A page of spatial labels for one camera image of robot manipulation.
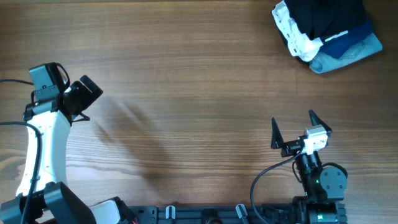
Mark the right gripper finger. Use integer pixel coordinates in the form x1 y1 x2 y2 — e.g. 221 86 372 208
308 110 333 136
271 118 284 149

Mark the black garment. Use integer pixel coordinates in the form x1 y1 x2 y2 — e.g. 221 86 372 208
285 0 367 40

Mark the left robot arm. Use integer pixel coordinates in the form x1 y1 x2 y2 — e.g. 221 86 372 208
1 62 137 223

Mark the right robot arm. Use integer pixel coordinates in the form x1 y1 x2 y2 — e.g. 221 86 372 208
271 110 348 223

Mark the white black striped shirt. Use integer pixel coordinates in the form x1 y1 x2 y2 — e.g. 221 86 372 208
271 0 348 62

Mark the blue garment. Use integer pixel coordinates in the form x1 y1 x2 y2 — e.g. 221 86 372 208
319 19 373 58

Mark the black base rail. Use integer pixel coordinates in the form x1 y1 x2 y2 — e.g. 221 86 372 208
130 203 348 224

